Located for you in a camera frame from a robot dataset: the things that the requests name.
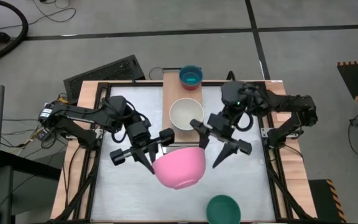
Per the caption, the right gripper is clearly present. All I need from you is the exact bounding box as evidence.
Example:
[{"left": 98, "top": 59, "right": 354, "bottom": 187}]
[{"left": 190, "top": 111, "right": 253, "bottom": 170}]

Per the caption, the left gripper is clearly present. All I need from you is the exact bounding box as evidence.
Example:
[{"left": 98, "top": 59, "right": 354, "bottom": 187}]
[{"left": 109, "top": 120, "right": 176, "bottom": 175}]

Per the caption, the pink large bowl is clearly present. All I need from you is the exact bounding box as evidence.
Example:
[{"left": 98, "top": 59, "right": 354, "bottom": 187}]
[{"left": 152, "top": 147, "right": 207, "bottom": 190}]

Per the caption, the white large bowl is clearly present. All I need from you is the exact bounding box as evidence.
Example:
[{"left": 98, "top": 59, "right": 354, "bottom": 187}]
[{"left": 168, "top": 97, "right": 205, "bottom": 131}]

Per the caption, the red translucent small bowl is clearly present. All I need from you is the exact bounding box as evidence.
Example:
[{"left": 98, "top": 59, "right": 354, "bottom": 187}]
[{"left": 180, "top": 79, "right": 203, "bottom": 91}]

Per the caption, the dark green large bowl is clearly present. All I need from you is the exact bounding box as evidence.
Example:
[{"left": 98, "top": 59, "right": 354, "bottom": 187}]
[{"left": 206, "top": 194, "right": 242, "bottom": 224}]

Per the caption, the blue translucent small bowl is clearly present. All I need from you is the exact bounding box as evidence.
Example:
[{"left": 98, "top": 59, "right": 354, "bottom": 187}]
[{"left": 178, "top": 64, "right": 204, "bottom": 86}]

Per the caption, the wooden box platform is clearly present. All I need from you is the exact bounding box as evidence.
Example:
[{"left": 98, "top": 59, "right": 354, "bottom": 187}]
[{"left": 161, "top": 68, "right": 208, "bottom": 151}]

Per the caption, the dark grey desk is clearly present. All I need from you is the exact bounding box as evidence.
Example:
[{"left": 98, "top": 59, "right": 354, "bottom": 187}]
[{"left": 0, "top": 151, "right": 62, "bottom": 224}]

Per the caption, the black aluminium table frame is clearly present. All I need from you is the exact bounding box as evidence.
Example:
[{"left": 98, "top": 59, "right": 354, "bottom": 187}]
[{"left": 47, "top": 80, "right": 315, "bottom": 224}]

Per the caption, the thin black looped cable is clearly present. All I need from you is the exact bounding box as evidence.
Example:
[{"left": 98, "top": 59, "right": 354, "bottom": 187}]
[{"left": 148, "top": 66, "right": 165, "bottom": 82}]

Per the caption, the tangled black cable bundle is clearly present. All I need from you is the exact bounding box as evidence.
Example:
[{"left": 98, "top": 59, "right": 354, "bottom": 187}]
[{"left": 0, "top": 93, "right": 78, "bottom": 151}]

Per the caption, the thin black floor cable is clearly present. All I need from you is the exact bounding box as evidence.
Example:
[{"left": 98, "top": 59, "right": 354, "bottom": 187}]
[{"left": 31, "top": 0, "right": 77, "bottom": 24}]

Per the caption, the black vacuum hose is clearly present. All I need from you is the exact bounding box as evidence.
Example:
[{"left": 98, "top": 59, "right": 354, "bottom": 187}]
[{"left": 0, "top": 0, "right": 29, "bottom": 62}]

